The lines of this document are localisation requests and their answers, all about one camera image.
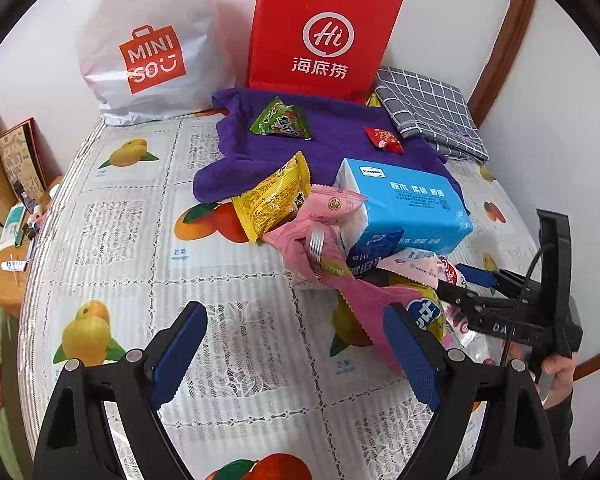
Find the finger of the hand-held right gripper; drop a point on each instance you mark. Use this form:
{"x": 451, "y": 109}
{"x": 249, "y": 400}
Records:
{"x": 477, "y": 275}
{"x": 455, "y": 292}

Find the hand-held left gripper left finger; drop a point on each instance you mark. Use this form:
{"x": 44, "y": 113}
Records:
{"x": 180, "y": 350}

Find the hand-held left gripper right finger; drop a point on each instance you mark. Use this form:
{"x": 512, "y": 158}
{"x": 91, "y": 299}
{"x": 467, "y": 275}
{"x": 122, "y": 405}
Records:
{"x": 412, "y": 355}

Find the white pink pastry packet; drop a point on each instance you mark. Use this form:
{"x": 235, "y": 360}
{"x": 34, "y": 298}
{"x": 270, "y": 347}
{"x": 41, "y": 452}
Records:
{"x": 415, "y": 266}

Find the pink yellow snack bag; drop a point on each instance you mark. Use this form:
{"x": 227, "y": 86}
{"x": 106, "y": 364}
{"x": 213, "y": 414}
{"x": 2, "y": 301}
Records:
{"x": 360, "y": 305}

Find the pink snack packet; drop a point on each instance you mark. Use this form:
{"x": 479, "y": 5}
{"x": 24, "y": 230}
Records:
{"x": 330, "y": 205}

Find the person's right forearm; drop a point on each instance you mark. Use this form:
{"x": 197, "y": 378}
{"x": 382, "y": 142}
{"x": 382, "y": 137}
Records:
{"x": 575, "y": 440}

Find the person's right hand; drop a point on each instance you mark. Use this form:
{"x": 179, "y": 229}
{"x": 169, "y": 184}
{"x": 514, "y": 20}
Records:
{"x": 557, "y": 372}

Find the pink white candy packet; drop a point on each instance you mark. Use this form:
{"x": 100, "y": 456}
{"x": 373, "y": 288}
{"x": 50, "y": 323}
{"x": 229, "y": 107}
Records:
{"x": 457, "y": 330}

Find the dark blue snack packet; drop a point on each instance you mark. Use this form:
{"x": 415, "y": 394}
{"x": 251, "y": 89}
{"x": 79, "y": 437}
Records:
{"x": 372, "y": 260}

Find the blue tissue pack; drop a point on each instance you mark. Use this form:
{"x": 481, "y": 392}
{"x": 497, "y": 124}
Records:
{"x": 405, "y": 200}

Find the small red snack packet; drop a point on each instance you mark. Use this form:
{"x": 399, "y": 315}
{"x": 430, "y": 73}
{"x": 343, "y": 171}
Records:
{"x": 385, "y": 139}

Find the yellow snack packet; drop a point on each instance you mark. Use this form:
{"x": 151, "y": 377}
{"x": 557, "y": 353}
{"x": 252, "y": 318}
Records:
{"x": 270, "y": 200}

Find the grey checkered cloth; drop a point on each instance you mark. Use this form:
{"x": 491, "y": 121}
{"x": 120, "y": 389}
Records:
{"x": 430, "y": 105}

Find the purple towel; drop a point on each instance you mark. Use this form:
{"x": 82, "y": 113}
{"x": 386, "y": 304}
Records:
{"x": 340, "y": 145}

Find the wooden nightstand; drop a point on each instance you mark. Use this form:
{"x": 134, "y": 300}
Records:
{"x": 5, "y": 275}

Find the green cloth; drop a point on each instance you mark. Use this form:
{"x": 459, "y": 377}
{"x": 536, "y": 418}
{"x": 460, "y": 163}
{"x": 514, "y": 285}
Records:
{"x": 0, "y": 435}

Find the light blue white box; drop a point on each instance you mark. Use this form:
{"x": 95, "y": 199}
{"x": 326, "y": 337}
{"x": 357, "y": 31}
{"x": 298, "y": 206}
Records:
{"x": 12, "y": 222}

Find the green snack packet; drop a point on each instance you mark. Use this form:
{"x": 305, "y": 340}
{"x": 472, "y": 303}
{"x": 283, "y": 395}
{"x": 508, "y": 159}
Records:
{"x": 280, "y": 120}

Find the patterned book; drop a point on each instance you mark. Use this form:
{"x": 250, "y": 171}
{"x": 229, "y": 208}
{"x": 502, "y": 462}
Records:
{"x": 22, "y": 155}

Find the red paper bag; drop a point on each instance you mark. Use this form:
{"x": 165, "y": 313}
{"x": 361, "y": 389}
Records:
{"x": 325, "y": 10}

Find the white plastic shopping bag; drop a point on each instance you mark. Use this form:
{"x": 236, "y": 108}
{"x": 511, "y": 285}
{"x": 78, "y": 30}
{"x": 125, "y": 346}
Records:
{"x": 145, "y": 20}

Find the brown wooden door frame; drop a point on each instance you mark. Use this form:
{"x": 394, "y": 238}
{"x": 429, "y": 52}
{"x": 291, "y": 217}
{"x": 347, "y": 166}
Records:
{"x": 510, "y": 35}

